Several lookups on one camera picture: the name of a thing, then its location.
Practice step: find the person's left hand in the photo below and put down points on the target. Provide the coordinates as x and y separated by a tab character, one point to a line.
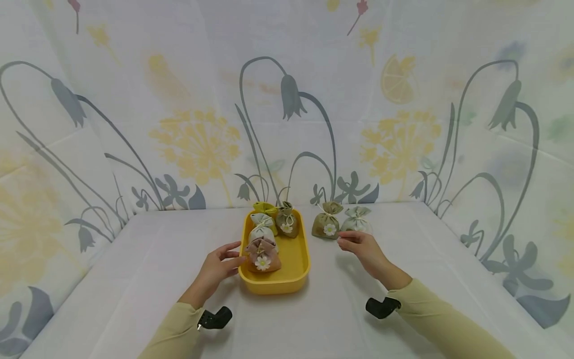
214	273

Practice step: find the person's right hand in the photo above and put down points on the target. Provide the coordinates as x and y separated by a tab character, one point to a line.
370	255

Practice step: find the person's left thumb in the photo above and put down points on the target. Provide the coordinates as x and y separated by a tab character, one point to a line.
229	246

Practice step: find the person's right fingers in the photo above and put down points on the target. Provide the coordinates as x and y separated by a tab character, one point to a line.
347	244

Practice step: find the person's right thumb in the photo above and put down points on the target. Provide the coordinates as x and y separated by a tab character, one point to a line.
350	235

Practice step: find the person's left fingers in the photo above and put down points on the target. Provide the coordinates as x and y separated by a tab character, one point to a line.
236	263

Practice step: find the person's left forearm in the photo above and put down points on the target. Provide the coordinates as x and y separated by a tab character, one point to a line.
172	331

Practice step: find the olive brown daisy pouch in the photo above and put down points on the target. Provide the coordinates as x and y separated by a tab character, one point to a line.
326	223

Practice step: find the pink daisy pouch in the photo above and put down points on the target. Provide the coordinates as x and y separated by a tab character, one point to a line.
264	257

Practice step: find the yellow plastic tray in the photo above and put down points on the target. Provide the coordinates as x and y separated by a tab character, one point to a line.
293	264

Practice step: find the black wrist band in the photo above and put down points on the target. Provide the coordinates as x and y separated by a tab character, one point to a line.
382	307
215	318

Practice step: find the small tan daisy pouch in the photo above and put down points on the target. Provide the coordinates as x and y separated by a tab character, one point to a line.
287	225

